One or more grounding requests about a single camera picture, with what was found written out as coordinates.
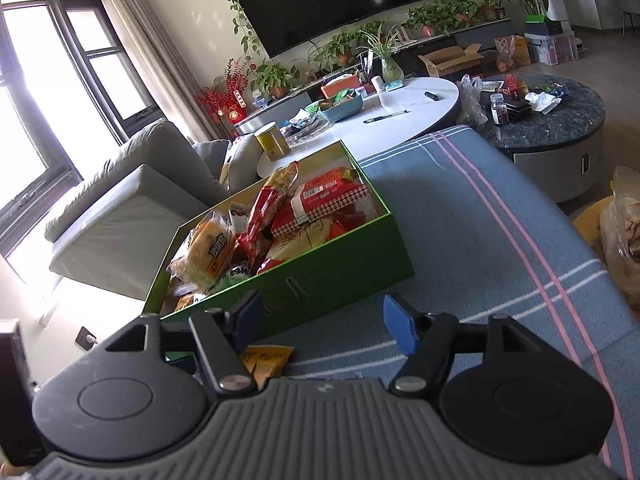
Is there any blue plastic basket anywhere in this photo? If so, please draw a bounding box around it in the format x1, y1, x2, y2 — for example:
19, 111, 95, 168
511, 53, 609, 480
319, 92, 364, 123

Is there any glass vase with spider plant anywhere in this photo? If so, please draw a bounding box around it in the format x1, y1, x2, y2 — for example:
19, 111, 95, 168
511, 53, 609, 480
357, 22, 406, 85

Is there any clear plastic food bag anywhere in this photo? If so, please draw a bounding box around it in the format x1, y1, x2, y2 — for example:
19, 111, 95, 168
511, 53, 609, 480
597, 165, 640, 311

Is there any blue striped blanket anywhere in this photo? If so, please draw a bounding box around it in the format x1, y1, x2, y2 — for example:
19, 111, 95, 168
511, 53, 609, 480
280, 125, 640, 480

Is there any green cardboard box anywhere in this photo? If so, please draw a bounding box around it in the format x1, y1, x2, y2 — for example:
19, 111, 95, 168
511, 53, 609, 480
142, 140, 416, 343

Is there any dark cookie packet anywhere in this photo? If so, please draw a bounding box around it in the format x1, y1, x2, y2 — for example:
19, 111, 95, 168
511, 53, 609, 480
227, 259, 257, 281

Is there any dark glass jar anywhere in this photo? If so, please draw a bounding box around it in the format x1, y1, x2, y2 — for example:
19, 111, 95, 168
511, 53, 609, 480
490, 93, 510, 126

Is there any potted green plant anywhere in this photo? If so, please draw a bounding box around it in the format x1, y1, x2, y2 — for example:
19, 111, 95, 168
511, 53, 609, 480
247, 60, 301, 101
472, 0, 506, 23
312, 30, 361, 68

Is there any white crumpled tissue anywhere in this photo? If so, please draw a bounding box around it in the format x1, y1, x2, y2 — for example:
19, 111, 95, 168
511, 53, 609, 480
524, 91, 563, 115

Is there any bun packet orange label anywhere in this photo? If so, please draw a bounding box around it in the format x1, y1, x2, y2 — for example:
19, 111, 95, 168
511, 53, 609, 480
167, 211, 237, 293

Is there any brown carton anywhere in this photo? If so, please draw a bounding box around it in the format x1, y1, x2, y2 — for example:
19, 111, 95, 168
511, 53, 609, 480
495, 34, 532, 68

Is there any wall socket with plug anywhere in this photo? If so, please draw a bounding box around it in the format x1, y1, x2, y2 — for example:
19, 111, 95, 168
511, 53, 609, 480
75, 326, 100, 352

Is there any red snack bag beige print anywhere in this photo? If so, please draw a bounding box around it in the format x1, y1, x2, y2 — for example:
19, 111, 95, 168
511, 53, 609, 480
257, 207, 366, 276

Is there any row of potted plants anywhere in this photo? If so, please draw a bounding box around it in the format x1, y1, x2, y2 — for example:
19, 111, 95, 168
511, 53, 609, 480
402, 0, 481, 38

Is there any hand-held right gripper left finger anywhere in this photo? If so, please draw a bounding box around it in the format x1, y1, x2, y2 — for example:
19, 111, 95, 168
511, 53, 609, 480
102, 291, 266, 392

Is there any black pen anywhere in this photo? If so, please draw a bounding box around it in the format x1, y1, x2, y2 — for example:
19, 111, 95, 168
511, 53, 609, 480
363, 110, 411, 125

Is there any grey television cabinet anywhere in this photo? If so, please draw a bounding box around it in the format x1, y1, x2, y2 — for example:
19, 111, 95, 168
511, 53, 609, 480
232, 17, 513, 136

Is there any orange tissue box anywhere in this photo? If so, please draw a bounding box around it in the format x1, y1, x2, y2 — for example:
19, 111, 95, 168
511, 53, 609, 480
320, 72, 362, 98

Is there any glass plate with sweets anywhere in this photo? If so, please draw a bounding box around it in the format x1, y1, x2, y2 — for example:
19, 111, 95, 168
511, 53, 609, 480
280, 110, 331, 138

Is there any dark marble round table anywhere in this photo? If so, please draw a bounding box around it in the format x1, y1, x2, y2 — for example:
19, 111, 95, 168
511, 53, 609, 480
470, 72, 607, 205

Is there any dark framed window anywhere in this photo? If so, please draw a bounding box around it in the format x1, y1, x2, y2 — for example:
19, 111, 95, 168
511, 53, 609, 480
0, 0, 156, 261

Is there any red berry decoration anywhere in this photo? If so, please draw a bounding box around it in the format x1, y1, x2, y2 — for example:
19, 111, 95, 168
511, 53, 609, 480
195, 57, 251, 123

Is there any open cardboard box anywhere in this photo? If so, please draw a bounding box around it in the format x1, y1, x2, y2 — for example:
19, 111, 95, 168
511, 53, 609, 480
417, 44, 485, 78

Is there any red packet white label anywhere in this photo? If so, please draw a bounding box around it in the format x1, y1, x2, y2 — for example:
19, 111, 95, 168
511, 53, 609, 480
290, 166, 372, 226

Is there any orange plastic bag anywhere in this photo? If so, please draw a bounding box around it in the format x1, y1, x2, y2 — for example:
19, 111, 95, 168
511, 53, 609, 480
495, 36, 517, 72

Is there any red yellow snack packet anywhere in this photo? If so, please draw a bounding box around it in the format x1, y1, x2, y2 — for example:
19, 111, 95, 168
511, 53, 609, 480
234, 161, 301, 273

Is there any beige curtain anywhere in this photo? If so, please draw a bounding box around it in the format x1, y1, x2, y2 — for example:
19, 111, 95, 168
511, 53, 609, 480
95, 0, 236, 143

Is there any green ivy vine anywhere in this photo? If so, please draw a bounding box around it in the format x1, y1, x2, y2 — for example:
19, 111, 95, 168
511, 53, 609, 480
215, 0, 451, 58

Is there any grey sofa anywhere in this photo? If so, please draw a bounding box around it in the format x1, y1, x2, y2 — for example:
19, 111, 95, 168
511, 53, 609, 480
44, 117, 263, 301

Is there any yellow tin can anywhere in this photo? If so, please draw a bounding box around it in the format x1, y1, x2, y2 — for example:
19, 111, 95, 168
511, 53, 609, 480
254, 121, 291, 162

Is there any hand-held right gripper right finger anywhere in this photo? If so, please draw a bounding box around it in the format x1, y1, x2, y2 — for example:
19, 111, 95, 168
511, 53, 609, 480
382, 294, 566, 395

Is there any white plastic bag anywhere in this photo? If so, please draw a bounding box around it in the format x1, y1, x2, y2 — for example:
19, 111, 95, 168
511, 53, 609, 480
457, 74, 488, 126

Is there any black wall television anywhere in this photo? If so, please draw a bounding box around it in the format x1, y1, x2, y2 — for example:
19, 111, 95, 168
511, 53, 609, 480
232, 0, 440, 60

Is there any white round table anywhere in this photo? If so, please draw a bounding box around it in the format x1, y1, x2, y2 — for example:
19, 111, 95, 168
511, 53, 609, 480
256, 76, 461, 178

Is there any clear storage bin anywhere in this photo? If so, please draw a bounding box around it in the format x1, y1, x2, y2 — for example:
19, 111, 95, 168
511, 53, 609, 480
525, 31, 577, 67

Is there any orange snack packet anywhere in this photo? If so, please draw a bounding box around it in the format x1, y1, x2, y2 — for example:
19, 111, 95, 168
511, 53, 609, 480
239, 345, 297, 392

